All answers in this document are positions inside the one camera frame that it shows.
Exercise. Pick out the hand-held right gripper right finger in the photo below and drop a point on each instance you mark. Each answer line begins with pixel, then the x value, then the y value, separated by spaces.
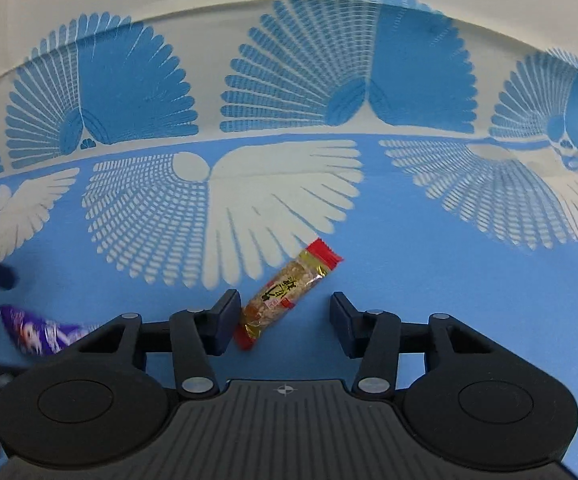
pixel 341 320

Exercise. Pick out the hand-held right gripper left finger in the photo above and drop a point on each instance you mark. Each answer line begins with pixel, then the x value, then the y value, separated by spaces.
pixel 229 316

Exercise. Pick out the brown snack bar red ends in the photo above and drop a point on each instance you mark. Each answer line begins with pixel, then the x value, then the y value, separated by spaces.
pixel 281 290

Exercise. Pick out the purple snack packet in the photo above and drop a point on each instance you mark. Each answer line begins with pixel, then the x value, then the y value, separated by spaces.
pixel 34 332

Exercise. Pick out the blue white fan-print blanket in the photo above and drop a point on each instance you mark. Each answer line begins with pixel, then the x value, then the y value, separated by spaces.
pixel 419 270

